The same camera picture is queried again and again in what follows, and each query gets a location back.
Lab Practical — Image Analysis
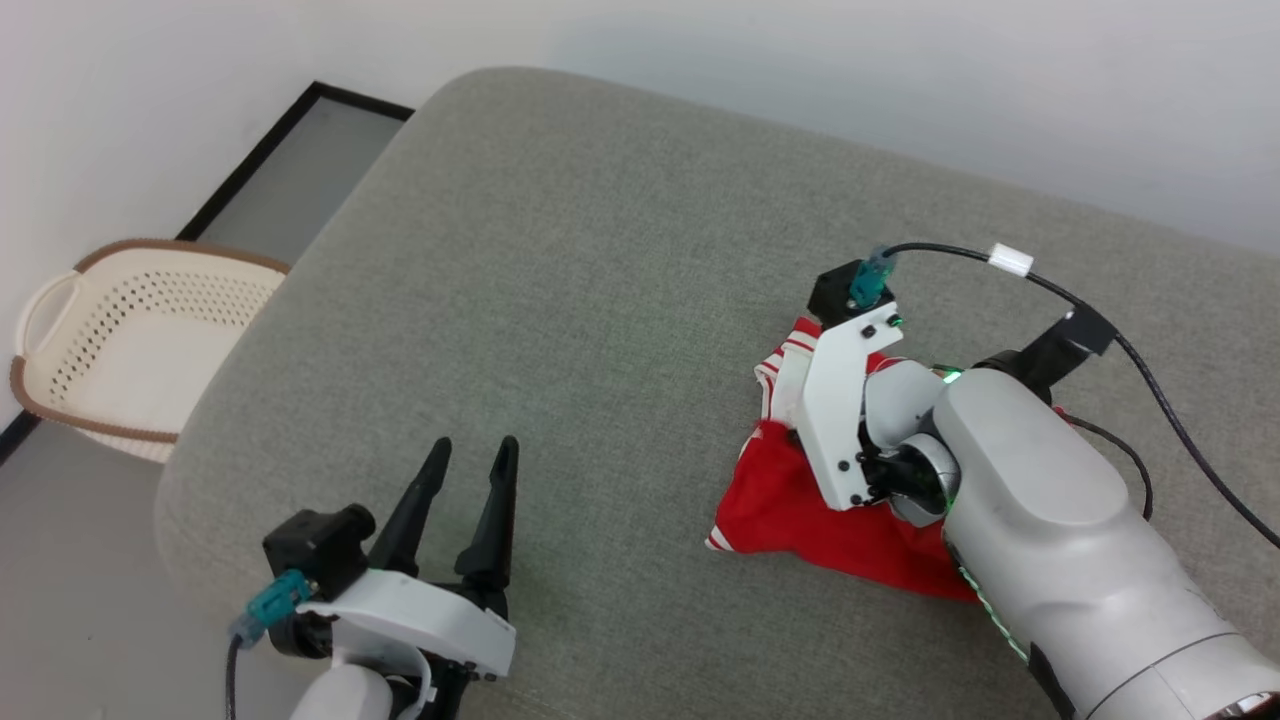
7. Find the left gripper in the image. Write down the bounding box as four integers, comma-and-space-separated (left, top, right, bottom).
296, 435, 520, 720

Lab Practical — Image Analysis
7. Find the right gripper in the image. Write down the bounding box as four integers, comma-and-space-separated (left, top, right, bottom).
777, 299, 905, 512

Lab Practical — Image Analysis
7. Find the red Bulls basketball jersey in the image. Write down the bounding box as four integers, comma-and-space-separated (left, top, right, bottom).
705, 315, 1071, 603

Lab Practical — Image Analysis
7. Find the grey fabric sofa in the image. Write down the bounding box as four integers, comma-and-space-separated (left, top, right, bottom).
155, 67, 1280, 720

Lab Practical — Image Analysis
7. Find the cream perforated laundry basket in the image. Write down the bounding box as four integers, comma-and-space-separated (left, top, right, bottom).
10, 238, 292, 464

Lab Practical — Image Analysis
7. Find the long black cable teal plug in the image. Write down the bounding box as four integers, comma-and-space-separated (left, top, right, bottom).
849, 242, 1280, 550

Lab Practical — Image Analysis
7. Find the short black cable teal plug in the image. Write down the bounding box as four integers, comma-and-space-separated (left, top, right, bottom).
225, 570, 313, 720

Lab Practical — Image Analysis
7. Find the black cable holder bracket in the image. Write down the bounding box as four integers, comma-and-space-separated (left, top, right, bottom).
975, 305, 1116, 401

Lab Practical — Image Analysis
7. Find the thin black cable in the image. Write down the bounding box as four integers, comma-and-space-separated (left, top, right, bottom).
1060, 410, 1155, 521

